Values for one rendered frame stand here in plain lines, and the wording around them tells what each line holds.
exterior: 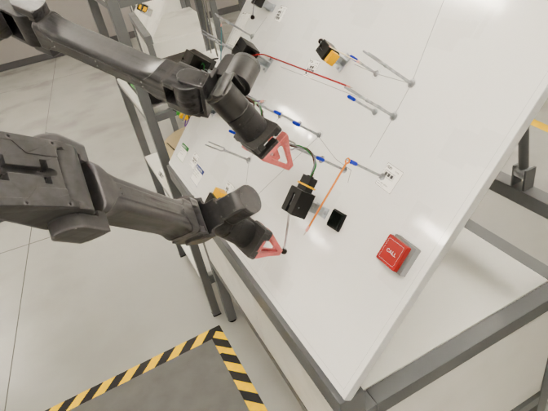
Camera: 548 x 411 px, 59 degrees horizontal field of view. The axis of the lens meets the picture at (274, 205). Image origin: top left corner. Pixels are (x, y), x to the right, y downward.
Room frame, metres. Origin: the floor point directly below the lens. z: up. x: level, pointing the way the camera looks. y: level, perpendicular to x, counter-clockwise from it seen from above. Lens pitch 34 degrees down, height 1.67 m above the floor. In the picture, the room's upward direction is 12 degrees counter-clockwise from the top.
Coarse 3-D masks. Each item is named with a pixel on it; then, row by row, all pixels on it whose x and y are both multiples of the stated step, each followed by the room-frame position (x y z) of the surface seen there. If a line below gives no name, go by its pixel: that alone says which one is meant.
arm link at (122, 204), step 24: (72, 144) 0.51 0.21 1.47; (96, 168) 0.50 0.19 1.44; (96, 192) 0.48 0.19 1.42; (120, 192) 0.51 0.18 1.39; (144, 192) 0.58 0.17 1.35; (72, 216) 0.42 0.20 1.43; (96, 216) 0.45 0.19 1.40; (120, 216) 0.52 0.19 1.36; (144, 216) 0.55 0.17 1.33; (168, 216) 0.61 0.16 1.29; (192, 216) 0.69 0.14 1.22; (72, 240) 0.44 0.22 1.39; (168, 240) 0.67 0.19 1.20
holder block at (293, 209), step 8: (288, 192) 0.87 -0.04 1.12; (296, 192) 0.85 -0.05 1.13; (304, 192) 0.84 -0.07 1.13; (288, 200) 0.86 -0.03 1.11; (296, 200) 0.84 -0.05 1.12; (304, 200) 0.84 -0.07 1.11; (312, 200) 0.85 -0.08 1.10; (288, 208) 0.85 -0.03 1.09; (296, 208) 0.83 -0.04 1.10; (304, 208) 0.84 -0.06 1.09; (296, 216) 0.83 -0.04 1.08; (304, 216) 0.83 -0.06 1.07
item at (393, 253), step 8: (392, 240) 0.65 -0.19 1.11; (384, 248) 0.65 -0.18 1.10; (392, 248) 0.64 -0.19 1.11; (400, 248) 0.63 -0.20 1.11; (408, 248) 0.62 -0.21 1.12; (376, 256) 0.65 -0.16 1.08; (384, 256) 0.64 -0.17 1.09; (392, 256) 0.63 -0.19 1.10; (400, 256) 0.62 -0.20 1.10; (392, 264) 0.62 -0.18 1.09; (400, 264) 0.61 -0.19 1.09
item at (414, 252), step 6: (396, 234) 0.67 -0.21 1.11; (402, 240) 0.65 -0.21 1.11; (414, 246) 0.64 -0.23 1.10; (414, 252) 0.62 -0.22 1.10; (420, 252) 0.63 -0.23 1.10; (408, 258) 0.62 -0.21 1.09; (414, 258) 0.62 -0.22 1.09; (402, 264) 0.62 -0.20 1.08; (408, 264) 0.62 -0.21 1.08; (402, 270) 0.61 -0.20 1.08; (408, 270) 0.62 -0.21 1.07
